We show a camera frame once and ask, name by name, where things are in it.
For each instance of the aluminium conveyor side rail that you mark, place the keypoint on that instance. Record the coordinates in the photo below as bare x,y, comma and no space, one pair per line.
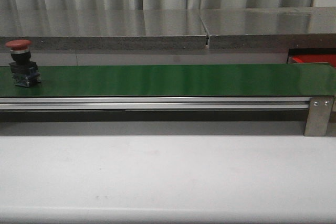
154,103

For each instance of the left steel counter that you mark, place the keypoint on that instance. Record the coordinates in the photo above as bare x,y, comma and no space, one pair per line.
104,30

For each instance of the steel counter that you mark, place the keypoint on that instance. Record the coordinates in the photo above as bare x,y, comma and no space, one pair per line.
104,30
270,28

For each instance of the red mushroom push button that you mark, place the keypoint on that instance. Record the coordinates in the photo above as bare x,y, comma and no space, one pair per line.
24,71

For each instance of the right steel counter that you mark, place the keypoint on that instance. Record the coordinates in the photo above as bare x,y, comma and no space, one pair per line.
270,28

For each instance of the green conveyor belt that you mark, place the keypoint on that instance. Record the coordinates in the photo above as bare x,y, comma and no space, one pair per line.
178,81

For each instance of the red plastic tray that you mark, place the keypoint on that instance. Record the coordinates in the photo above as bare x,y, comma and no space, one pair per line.
324,58

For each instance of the steel conveyor support bracket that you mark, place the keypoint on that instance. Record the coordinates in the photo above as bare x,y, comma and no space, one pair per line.
318,116

